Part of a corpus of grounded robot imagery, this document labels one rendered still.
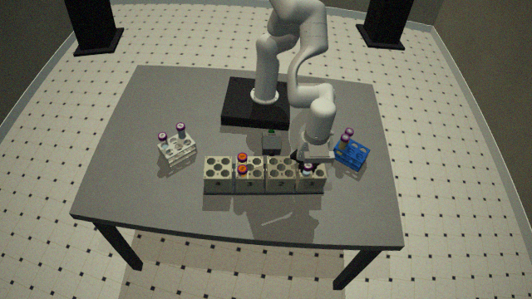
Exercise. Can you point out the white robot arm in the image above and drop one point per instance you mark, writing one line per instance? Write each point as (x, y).
(309, 18)

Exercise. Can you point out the blue tube rack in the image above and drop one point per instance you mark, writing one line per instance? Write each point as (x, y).
(354, 153)

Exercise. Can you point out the cream tube rack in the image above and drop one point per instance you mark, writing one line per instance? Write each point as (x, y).
(187, 150)

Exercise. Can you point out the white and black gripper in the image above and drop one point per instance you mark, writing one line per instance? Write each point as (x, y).
(301, 146)

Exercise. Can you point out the beige bucket adapter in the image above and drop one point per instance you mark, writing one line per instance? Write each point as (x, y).
(254, 180)
(314, 182)
(280, 174)
(219, 169)

